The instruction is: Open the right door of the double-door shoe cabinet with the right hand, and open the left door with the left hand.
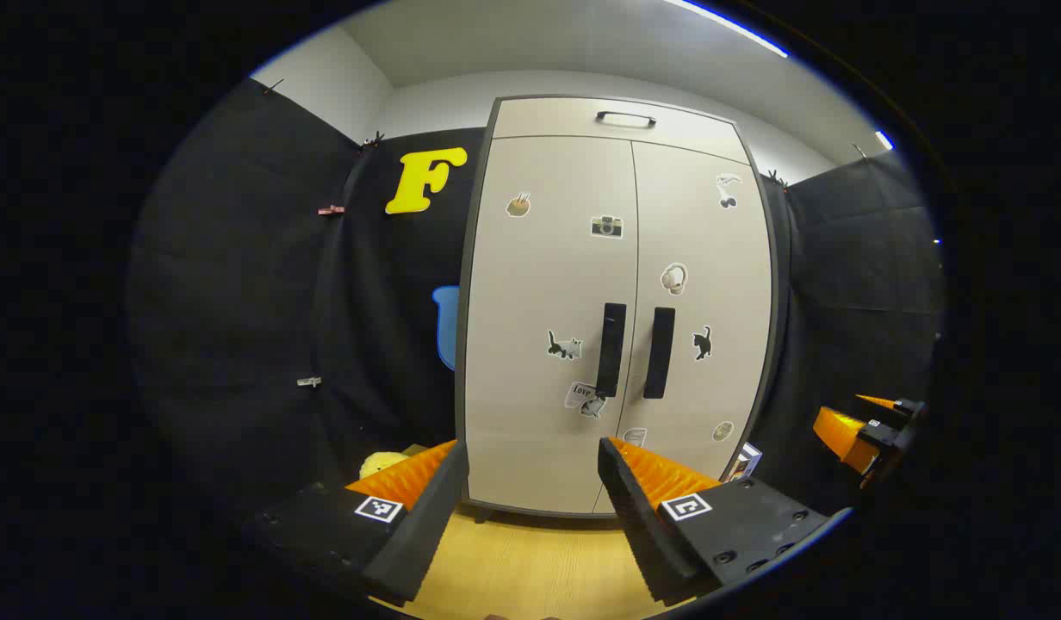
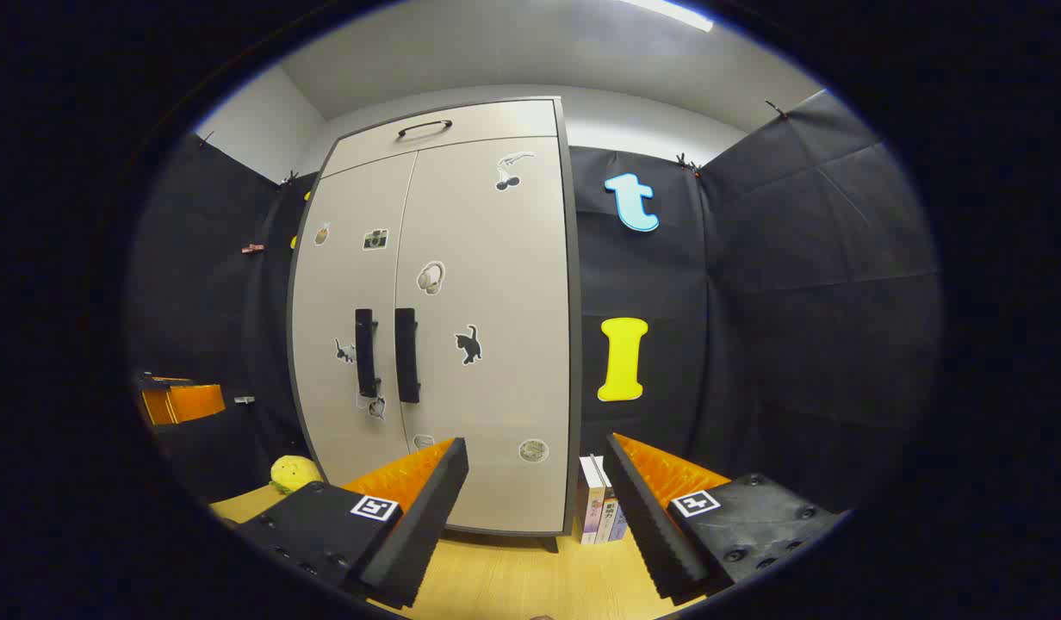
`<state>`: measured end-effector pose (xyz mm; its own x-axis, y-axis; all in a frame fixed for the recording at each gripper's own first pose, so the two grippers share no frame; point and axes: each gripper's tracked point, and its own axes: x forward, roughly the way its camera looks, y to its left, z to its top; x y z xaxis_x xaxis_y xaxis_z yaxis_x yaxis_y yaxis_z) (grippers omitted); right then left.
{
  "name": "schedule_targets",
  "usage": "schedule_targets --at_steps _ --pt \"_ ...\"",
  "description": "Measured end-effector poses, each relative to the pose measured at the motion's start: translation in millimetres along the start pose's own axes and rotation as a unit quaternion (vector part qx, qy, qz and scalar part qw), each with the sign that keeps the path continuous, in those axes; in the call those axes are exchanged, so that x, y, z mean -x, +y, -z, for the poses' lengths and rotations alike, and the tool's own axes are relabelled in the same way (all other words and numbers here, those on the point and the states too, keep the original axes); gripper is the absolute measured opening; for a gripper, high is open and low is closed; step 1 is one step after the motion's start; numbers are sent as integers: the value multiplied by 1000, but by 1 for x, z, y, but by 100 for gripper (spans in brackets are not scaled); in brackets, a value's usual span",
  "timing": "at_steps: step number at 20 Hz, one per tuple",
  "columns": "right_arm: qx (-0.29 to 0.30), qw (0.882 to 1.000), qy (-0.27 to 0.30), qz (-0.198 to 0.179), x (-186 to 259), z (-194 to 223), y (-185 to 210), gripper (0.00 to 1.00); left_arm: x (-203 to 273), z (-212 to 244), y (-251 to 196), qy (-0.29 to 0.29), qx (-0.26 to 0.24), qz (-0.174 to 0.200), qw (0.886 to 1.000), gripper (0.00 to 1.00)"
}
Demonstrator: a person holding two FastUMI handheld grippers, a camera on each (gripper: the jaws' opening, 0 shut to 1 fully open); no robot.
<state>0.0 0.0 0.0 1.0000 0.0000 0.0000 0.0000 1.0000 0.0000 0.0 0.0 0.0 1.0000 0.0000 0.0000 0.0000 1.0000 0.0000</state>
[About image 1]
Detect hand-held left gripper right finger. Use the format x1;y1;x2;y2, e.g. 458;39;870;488
598;437;833;605

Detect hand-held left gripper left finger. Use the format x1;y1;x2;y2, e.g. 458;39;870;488
253;439;471;604

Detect black bar door handle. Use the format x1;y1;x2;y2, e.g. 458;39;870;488
595;302;627;398
642;307;676;400

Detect white shoe cabinet door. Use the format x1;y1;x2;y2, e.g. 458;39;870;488
593;140;773;515
463;135;639;513

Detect white double-door shoe cabinet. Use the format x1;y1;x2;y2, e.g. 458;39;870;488
455;94;779;519

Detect yellow plush toy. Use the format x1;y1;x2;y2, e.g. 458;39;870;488
359;451;411;480

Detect black backdrop cloth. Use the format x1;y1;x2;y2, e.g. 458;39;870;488
126;77;946;535

